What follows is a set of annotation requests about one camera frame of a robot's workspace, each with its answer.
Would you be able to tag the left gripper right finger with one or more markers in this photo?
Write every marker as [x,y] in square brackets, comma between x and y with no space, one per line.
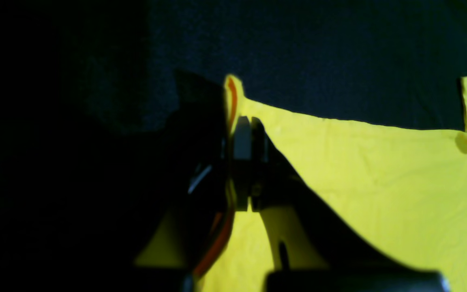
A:
[313,249]

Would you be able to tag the black table cloth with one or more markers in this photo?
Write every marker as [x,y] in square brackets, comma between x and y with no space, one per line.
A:
[129,64]

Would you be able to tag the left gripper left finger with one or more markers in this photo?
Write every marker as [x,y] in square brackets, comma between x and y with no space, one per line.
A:
[198,214]

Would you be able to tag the yellow t-shirt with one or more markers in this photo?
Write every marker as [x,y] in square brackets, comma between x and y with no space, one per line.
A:
[402,190]

